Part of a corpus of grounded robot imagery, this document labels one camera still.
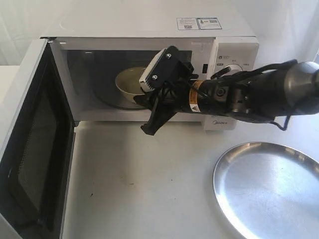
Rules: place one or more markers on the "white Midea microwave body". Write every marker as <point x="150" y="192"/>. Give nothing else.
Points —
<point x="82" y="43"/>

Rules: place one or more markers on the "round stainless steel tray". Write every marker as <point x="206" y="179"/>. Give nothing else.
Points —
<point x="268" y="191"/>

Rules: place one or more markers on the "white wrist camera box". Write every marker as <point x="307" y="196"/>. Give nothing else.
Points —
<point x="159" y="69"/>

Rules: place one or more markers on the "upper white control knob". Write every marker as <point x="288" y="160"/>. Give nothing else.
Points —
<point x="232" y="69"/>

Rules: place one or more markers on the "dark grey Piper robot arm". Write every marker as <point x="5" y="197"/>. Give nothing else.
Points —
<point x="258" y="96"/>

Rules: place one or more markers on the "cream ceramic bowl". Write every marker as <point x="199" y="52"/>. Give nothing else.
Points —
<point x="127" y="82"/>

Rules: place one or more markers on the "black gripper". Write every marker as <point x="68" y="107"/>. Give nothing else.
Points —
<point x="182" y="92"/>

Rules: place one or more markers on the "blue white label sticker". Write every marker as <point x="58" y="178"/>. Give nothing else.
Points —
<point x="198" y="23"/>

